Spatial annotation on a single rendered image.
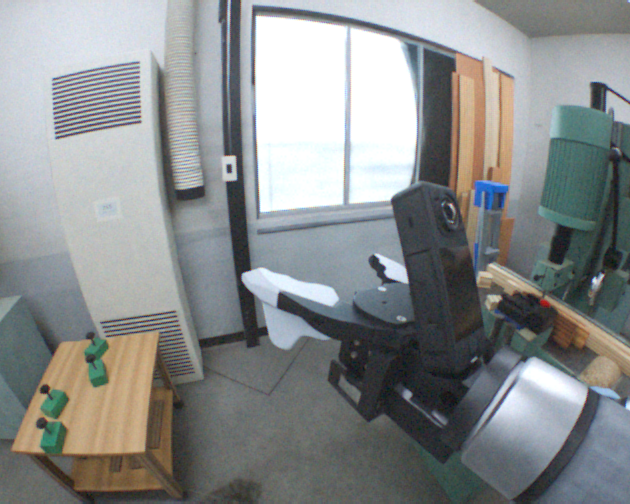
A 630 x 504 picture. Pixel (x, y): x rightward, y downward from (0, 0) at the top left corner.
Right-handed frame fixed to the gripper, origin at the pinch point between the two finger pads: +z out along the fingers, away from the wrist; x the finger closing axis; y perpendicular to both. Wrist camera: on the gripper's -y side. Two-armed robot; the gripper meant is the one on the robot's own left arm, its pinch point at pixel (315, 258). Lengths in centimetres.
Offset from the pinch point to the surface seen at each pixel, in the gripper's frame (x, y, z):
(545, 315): 58, 15, -15
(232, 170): 30, 0, 124
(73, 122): -49, -23, 119
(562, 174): 67, -18, -8
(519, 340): 53, 22, -12
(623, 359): 72, 21, -41
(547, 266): 74, 7, -9
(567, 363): 62, 25, -26
